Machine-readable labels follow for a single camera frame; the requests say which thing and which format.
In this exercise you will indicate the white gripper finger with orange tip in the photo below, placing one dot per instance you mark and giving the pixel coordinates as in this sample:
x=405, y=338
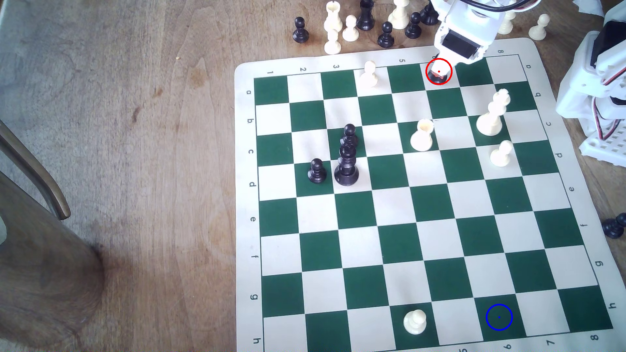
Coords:
x=442, y=75

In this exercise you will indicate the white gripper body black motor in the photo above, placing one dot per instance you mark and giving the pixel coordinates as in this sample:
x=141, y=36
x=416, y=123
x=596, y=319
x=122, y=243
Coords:
x=460, y=44

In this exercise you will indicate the black rook chess piece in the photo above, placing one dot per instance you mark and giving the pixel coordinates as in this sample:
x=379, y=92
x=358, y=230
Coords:
x=433, y=73

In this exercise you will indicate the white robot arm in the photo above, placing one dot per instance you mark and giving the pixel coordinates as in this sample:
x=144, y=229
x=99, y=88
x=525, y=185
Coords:
x=601, y=49

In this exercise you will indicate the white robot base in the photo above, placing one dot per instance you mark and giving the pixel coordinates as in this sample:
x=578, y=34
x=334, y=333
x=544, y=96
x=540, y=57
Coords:
x=574, y=98

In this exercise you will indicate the white bishop chess piece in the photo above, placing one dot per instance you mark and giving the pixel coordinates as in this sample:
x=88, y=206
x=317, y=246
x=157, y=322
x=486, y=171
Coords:
x=505, y=27

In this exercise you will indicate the black pawn chess piece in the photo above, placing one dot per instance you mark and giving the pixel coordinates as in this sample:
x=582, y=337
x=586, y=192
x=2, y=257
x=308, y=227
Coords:
x=300, y=32
x=317, y=172
x=413, y=29
x=349, y=133
x=386, y=37

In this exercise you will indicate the white rook chess piece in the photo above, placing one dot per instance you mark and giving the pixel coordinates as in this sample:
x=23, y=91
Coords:
x=333, y=18
x=421, y=138

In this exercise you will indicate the tall white chess piece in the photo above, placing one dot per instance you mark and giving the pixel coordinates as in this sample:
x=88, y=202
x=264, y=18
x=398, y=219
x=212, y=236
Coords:
x=399, y=18

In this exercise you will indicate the white pawn chess piece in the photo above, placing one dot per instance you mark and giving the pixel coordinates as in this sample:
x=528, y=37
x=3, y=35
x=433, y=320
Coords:
x=332, y=44
x=368, y=76
x=350, y=31
x=538, y=31
x=501, y=155
x=415, y=321

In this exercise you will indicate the tall black queen chess piece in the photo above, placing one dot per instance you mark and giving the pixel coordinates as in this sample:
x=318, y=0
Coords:
x=346, y=172

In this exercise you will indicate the fallen black chess piece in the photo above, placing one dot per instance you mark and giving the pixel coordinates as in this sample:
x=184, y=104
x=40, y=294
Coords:
x=614, y=228

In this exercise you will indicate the white bishop right side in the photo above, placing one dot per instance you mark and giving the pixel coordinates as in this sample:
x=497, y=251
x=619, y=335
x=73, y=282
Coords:
x=489, y=123

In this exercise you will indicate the white crumpled paper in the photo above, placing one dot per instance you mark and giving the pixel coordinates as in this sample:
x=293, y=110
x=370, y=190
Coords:
x=587, y=6

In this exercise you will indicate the green and white chessboard mat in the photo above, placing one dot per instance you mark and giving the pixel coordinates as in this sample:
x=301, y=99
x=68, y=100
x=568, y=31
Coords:
x=391, y=244

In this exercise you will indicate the curved wooden chair armrest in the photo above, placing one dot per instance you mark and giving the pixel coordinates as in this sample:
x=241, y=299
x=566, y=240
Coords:
x=39, y=181

